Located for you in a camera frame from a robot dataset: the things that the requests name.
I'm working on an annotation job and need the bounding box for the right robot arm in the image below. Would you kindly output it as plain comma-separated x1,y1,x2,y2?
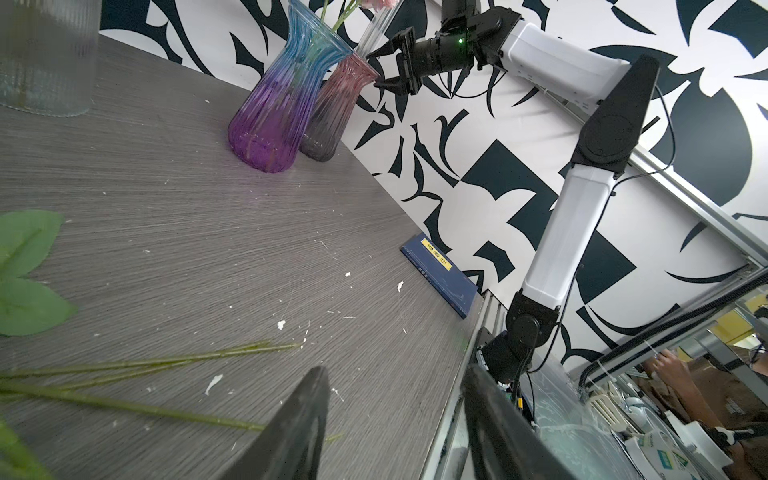
368,1,660,386

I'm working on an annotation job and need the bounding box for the blue purple glass vase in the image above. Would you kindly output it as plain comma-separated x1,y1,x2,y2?
228,1,352,173

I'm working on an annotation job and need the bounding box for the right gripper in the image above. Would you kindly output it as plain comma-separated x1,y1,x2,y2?
366,5,522,95

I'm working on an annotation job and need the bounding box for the blue book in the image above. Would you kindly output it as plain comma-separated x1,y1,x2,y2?
400,233,477,319

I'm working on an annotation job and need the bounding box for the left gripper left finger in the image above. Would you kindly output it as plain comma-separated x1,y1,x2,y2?
222,366,330,480

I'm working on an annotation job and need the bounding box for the clear glass vase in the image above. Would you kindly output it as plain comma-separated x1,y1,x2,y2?
1,0,102,117

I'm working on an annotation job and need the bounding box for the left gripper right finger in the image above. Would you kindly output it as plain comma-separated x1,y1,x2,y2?
462,364,574,480

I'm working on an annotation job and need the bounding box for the dark pink glass vase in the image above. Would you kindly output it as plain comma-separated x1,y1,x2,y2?
300,53,378,162

